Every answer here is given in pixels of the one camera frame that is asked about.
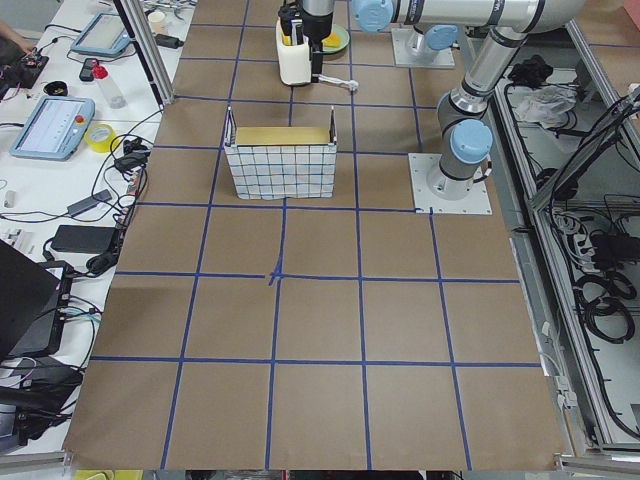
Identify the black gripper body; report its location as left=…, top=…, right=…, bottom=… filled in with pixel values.
left=301, top=10, right=332, bottom=45

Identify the white two-slot toaster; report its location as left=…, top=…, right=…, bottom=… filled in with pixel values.
left=275, top=19, right=311, bottom=86

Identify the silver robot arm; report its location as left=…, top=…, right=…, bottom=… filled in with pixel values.
left=352, top=0, right=584, bottom=200
left=406, top=24, right=459, bottom=56

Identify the orange bread on plate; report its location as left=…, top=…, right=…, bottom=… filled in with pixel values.
left=322, top=31, right=341, bottom=51

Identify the light green plate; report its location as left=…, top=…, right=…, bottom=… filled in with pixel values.
left=322, top=24, right=350, bottom=55

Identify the paper cup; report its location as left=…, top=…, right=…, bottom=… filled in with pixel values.
left=147, top=10, right=168, bottom=35

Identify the clear bottle red cap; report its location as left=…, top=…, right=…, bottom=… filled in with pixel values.
left=92, top=61, right=127, bottom=109

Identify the far blue teach pendant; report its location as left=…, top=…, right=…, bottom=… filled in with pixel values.
left=70, top=12, right=131, bottom=58

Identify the blue teach pendant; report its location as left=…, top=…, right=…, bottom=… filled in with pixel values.
left=9, top=96, right=95, bottom=161
left=70, top=12, right=131, bottom=58

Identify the black phone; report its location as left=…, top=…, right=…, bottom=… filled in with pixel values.
left=79, top=57, right=98, bottom=82

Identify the yellow tape roll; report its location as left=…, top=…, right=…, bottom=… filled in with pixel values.
left=83, top=123, right=118, bottom=153

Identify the near blue teach pendant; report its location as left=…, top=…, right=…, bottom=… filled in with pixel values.
left=9, top=96, right=95, bottom=161

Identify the black power adapter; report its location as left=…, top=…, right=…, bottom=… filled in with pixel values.
left=51, top=225, right=117, bottom=254

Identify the black laptop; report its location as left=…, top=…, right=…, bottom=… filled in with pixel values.
left=1, top=242, right=72, bottom=360

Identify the white toaster power cable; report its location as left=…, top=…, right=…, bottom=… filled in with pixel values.
left=316, top=74, right=361, bottom=93

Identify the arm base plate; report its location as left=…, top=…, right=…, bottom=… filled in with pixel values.
left=408, top=153, right=492, bottom=215
left=391, top=24, right=458, bottom=69

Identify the checkered wire wooden shelf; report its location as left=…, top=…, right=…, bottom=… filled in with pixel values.
left=224, top=108, right=338, bottom=200

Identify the aluminium frame post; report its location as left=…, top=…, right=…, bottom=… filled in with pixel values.
left=114, top=0, right=174, bottom=108

